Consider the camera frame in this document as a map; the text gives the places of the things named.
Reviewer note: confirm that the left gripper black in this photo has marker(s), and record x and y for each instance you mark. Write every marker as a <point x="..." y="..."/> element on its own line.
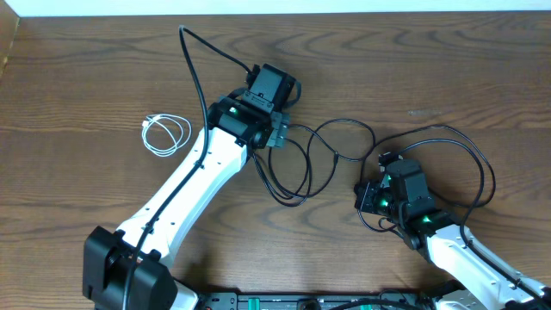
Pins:
<point x="282" y="122"/>

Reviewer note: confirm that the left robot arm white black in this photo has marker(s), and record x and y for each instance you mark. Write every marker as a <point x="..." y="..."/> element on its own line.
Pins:
<point x="130" y="268"/>

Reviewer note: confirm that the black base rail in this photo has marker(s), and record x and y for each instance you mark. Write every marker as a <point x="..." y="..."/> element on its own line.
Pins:
<point x="323" y="301"/>

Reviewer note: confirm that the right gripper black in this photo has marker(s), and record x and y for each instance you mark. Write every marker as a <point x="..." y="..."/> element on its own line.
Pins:
<point x="363" y="202"/>

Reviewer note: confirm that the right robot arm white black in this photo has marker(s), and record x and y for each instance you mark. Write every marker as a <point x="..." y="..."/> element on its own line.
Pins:
<point x="482" y="279"/>

